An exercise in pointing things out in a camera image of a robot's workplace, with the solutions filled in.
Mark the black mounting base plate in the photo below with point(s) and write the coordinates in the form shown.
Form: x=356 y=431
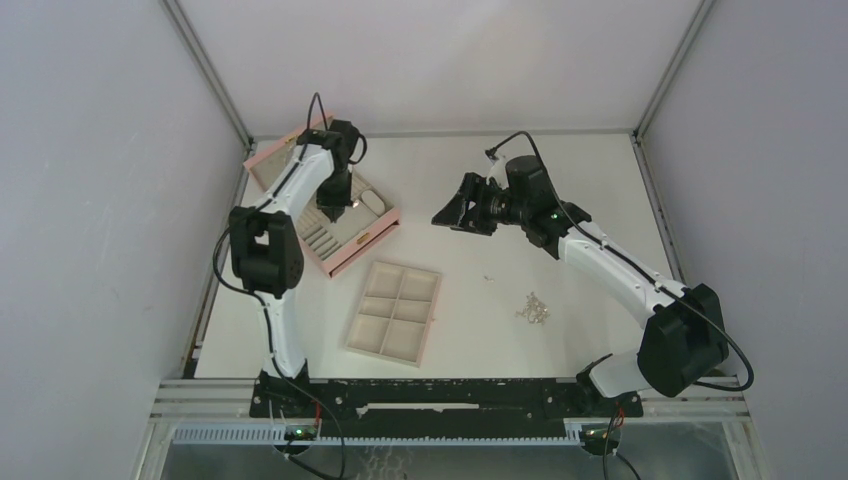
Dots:
x=415 y=407

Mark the beige six-compartment tray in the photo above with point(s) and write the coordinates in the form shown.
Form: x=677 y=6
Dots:
x=394 y=314

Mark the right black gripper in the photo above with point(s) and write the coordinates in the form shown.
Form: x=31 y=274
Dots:
x=456 y=215

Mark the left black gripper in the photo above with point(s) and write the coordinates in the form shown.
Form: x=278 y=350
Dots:
x=333 y=207

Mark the pink jewelry box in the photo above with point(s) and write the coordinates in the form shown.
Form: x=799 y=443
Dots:
x=347 y=215

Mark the white slotted cable duct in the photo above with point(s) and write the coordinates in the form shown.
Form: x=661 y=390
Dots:
x=256 y=434

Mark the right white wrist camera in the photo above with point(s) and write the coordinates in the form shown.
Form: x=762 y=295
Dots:
x=497 y=173

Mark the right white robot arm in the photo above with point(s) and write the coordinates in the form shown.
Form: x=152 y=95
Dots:
x=682 y=327

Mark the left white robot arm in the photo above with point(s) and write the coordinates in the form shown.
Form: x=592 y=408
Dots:
x=265 y=249

